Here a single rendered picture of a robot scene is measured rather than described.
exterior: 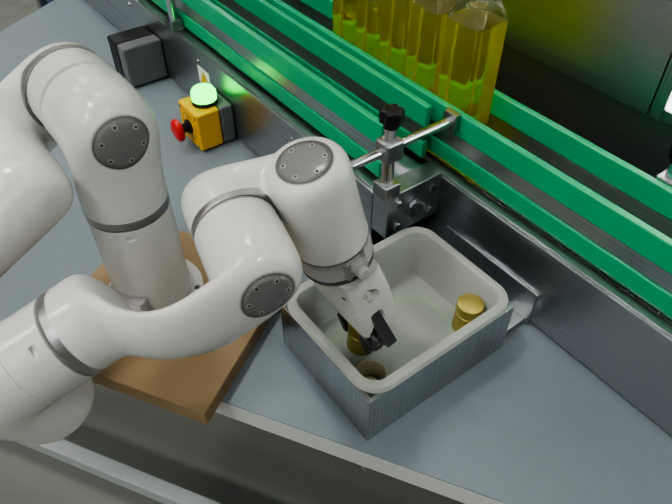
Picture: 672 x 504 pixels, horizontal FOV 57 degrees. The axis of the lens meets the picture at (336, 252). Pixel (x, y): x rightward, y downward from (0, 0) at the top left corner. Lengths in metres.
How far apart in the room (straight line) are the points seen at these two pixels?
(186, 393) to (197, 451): 0.86
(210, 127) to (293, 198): 0.61
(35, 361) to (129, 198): 0.21
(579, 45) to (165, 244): 0.57
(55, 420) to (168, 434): 1.01
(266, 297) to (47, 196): 0.27
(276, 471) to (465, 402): 0.85
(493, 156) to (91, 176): 0.46
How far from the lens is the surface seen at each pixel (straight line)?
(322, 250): 0.56
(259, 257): 0.47
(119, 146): 0.64
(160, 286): 0.78
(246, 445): 1.59
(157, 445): 1.63
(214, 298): 0.48
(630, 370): 0.79
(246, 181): 0.53
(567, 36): 0.89
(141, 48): 1.31
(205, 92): 1.09
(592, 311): 0.77
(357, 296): 0.61
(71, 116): 0.65
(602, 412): 0.81
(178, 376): 0.77
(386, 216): 0.81
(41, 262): 0.99
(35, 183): 0.66
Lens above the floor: 1.39
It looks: 45 degrees down
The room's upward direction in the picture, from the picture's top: straight up
